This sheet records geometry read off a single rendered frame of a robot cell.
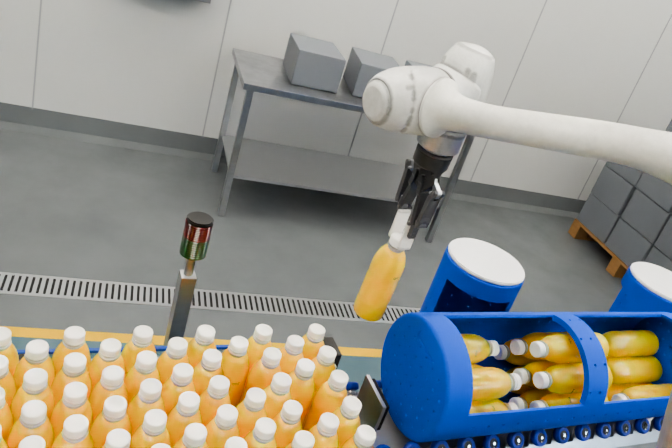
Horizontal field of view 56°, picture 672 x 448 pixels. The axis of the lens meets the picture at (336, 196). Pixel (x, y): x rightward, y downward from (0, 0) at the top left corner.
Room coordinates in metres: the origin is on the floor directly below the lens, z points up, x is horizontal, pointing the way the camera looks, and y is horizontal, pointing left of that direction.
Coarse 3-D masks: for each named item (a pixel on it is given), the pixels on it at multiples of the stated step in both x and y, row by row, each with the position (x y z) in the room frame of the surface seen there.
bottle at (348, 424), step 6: (336, 414) 0.98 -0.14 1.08; (342, 414) 0.97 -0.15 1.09; (342, 420) 0.97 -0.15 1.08; (348, 420) 0.97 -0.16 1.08; (354, 420) 0.98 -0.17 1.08; (342, 426) 0.96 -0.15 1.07; (348, 426) 0.96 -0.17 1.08; (354, 426) 0.97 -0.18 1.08; (342, 432) 0.96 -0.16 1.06; (348, 432) 0.96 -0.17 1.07; (354, 432) 0.97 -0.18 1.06; (342, 438) 0.95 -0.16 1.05; (348, 438) 0.96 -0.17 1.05; (342, 444) 0.95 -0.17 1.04
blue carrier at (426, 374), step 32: (416, 320) 1.21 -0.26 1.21; (448, 320) 1.21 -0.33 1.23; (480, 320) 1.39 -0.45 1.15; (512, 320) 1.44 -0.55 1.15; (544, 320) 1.49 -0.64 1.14; (576, 320) 1.39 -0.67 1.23; (608, 320) 1.61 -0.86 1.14; (640, 320) 1.68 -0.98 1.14; (384, 352) 1.26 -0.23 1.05; (416, 352) 1.17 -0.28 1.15; (448, 352) 1.11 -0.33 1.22; (384, 384) 1.22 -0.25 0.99; (416, 384) 1.13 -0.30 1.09; (448, 384) 1.06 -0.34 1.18; (416, 416) 1.10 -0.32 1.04; (448, 416) 1.04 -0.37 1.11; (480, 416) 1.08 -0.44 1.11; (512, 416) 1.13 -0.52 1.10; (544, 416) 1.17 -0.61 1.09; (576, 416) 1.23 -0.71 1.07; (608, 416) 1.29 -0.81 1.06; (640, 416) 1.36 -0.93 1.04
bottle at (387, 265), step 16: (384, 256) 1.19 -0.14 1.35; (400, 256) 1.20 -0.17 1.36; (368, 272) 1.21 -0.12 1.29; (384, 272) 1.18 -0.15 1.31; (400, 272) 1.20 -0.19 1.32; (368, 288) 1.19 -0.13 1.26; (384, 288) 1.19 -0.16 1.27; (368, 304) 1.19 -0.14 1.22; (384, 304) 1.20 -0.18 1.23; (368, 320) 1.19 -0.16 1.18
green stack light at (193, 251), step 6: (186, 240) 1.23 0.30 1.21; (180, 246) 1.24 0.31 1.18; (186, 246) 1.23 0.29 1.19; (192, 246) 1.23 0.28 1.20; (198, 246) 1.23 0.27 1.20; (204, 246) 1.24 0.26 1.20; (180, 252) 1.24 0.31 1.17; (186, 252) 1.23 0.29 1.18; (192, 252) 1.23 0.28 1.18; (198, 252) 1.23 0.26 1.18; (204, 252) 1.25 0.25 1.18; (186, 258) 1.23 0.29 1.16; (192, 258) 1.23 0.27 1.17; (198, 258) 1.24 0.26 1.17
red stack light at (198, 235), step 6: (186, 222) 1.24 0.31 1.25; (186, 228) 1.24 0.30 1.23; (192, 228) 1.23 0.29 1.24; (198, 228) 1.23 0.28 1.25; (204, 228) 1.24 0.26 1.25; (210, 228) 1.25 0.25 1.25; (186, 234) 1.23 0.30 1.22; (192, 234) 1.23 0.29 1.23; (198, 234) 1.23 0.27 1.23; (204, 234) 1.24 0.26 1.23; (210, 234) 1.26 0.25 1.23; (192, 240) 1.23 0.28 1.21; (198, 240) 1.23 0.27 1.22; (204, 240) 1.24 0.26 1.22
